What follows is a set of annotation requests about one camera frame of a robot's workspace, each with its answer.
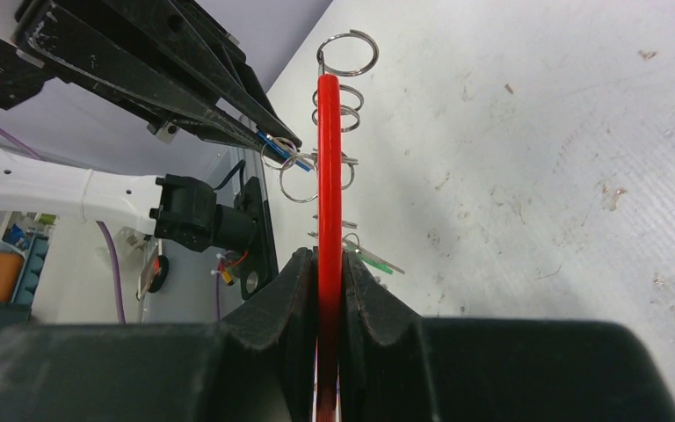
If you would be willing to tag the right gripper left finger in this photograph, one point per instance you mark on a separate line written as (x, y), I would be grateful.
(255, 364)

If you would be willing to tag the blue key tag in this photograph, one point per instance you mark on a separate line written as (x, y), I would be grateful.
(285, 149)

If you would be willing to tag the metal key holder red handle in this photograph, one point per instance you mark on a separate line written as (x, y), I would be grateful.
(337, 112)

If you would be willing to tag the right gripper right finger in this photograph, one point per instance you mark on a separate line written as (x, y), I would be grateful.
(396, 365)

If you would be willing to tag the green key tag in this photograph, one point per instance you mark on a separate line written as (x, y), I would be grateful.
(351, 243)

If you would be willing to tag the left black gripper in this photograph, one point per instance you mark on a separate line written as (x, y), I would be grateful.
(162, 61)

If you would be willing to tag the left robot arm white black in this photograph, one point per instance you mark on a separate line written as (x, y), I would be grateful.
(181, 209)

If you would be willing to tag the blue tray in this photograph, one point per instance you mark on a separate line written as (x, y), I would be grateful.
(34, 249)

